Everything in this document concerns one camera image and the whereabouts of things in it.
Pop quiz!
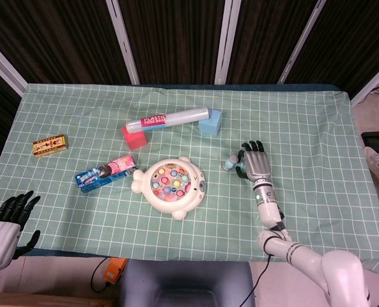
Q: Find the grey blue chair seat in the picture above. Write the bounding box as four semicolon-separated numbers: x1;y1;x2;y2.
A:
118;259;256;307

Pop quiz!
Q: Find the grey sneaker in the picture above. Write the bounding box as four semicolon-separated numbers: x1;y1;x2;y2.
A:
364;146;379;186

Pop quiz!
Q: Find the small teal fishing rod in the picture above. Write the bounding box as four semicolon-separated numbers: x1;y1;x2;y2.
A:
222;155;247;172

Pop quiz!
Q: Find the blue foam block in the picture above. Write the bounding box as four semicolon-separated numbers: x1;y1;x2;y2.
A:
198;108;223;138

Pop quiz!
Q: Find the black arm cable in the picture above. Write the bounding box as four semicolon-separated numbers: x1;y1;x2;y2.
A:
248;254;273;307

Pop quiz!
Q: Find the blue pink cookie box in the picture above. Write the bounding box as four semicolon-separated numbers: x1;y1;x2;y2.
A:
75;154;138;193

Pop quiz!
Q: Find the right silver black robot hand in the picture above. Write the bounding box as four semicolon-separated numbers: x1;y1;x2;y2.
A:
236;139;272;184

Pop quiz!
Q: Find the white fish-shaped toy board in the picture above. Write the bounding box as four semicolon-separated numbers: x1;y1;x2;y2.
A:
131;156;206;220

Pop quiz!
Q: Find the red foam block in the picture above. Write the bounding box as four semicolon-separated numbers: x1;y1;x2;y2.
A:
121;126;148;152

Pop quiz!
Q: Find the plastic food wrap roll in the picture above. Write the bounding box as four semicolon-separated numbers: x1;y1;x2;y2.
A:
125;107;211;134

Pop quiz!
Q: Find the green checked tablecloth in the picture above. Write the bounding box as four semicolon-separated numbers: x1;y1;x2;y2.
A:
0;83;379;272

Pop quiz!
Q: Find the orange device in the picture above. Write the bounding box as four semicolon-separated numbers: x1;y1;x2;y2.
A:
102;257;128;285

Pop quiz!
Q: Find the black cable at orange device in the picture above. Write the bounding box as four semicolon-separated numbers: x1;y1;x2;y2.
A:
90;257;113;294

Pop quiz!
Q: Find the yellow red small box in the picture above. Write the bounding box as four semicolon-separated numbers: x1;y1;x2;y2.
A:
33;134;70;158

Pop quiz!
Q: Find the white partition post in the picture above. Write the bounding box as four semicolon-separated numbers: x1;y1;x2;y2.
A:
0;34;29;97
277;0;327;85
351;59;379;106
105;0;141;86
214;0;242;86

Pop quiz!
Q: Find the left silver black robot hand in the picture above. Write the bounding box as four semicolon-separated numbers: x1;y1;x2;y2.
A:
0;191;42;271

